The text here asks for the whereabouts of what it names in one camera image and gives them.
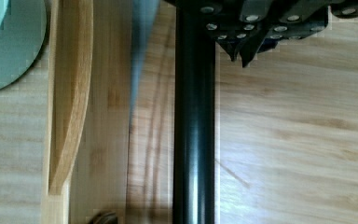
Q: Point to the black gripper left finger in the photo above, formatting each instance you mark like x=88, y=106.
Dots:
x=238, y=26

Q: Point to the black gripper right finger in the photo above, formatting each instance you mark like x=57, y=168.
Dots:
x=276, y=20

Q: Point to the green ceramic plate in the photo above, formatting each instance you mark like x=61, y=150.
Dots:
x=23, y=25

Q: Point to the black drawer handle bar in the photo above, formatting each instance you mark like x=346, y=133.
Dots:
x=193, y=166

